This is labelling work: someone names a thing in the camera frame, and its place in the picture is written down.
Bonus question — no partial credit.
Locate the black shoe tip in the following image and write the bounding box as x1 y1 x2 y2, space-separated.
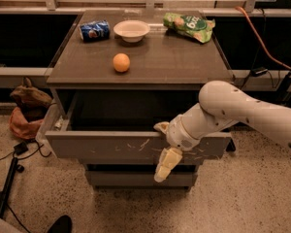
48 215 72 233

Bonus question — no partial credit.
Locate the blue soda can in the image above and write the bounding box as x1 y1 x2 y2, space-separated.
79 20 110 42

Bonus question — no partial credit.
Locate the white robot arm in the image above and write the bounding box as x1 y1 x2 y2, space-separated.
154 81 291 183

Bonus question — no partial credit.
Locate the white bowl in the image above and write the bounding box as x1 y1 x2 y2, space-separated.
113 20 150 43

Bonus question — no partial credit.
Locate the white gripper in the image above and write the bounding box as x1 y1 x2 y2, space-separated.
153 115 200 183

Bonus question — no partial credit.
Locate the black power adapter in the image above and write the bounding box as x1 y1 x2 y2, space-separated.
14 142 28 155

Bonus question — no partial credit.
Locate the black floor stand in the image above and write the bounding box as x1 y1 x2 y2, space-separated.
0 157 20 218

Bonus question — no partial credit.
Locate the grey drawer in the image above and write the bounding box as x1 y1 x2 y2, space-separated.
85 171 197 187
44 90 233 166

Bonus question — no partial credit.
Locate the brown cloth bag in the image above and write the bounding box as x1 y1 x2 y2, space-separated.
10 77 52 121

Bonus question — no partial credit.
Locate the black wall adapter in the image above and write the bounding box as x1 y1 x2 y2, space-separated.
250 67 268 77

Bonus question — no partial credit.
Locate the black table leg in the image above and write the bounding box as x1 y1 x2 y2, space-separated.
226 140 236 151

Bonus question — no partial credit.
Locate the green chip bag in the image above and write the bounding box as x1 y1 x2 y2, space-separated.
163 13 215 44

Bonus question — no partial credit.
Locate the grey top drawer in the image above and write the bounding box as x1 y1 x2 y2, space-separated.
44 90 233 166

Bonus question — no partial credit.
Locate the grey drawer cabinet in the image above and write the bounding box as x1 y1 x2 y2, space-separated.
46 9 235 192

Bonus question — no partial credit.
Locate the orange fruit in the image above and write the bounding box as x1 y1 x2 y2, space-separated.
113 53 130 73

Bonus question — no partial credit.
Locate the grey bottom drawer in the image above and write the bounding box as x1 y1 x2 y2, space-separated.
85 171 197 187

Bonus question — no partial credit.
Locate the orange cable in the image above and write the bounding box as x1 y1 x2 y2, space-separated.
235 5 291 71

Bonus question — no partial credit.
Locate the orange cloth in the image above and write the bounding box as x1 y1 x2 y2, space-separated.
9 107 43 140

